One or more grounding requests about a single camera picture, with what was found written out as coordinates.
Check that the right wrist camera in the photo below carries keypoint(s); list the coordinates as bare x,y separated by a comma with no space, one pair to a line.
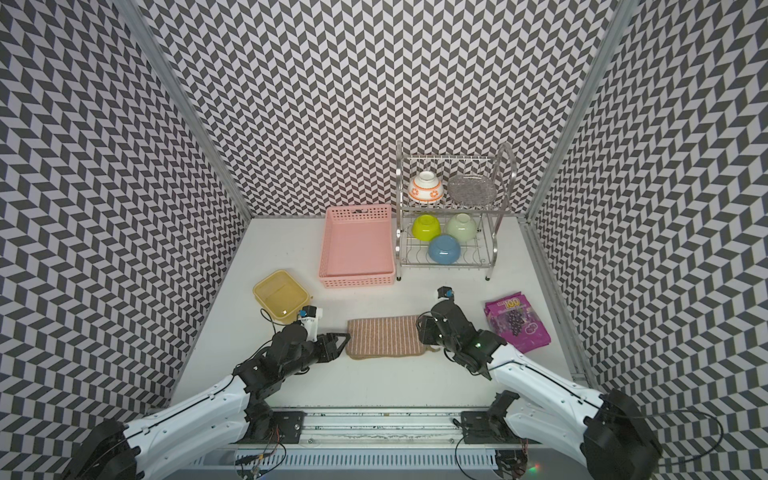
445,293

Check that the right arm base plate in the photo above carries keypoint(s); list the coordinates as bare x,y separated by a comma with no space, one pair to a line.
481,428

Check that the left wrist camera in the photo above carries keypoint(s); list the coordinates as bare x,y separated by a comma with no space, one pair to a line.
309,317

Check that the lime green bowl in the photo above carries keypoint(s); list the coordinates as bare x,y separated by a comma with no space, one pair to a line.
426,227

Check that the grey speckled plate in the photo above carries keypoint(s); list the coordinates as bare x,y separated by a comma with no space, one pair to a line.
472,190

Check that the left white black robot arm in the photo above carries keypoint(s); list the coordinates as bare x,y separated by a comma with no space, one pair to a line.
163,442

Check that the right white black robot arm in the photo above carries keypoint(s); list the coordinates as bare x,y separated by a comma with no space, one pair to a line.
604,432

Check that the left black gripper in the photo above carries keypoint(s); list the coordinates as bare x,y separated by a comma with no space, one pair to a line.
331,348

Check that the yellow plastic container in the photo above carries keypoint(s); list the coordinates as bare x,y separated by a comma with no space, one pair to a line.
281,296

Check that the purple snack bag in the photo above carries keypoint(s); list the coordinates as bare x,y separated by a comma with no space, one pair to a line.
513,318

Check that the metal two-tier dish rack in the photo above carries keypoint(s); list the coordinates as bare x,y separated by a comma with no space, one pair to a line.
479,254

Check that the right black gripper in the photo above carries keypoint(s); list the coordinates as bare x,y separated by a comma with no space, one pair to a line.
427,326

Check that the pale green bowl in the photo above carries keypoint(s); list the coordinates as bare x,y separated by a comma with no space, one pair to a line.
462,227

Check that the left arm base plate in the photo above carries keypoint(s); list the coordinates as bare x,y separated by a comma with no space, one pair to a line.
282,426

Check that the white orange patterned bowl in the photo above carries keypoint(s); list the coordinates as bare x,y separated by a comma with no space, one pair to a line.
425,187

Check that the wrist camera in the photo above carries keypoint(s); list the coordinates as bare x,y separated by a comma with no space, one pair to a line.
445,293
309,317

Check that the blue bowl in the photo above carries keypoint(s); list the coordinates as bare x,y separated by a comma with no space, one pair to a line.
444,250

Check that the pink plastic basket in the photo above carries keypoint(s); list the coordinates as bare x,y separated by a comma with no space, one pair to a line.
358,247

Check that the aluminium front rail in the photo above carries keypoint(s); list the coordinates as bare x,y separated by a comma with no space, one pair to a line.
326,426

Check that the brown striped square dishcloth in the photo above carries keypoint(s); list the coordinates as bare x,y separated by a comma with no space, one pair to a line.
385,337

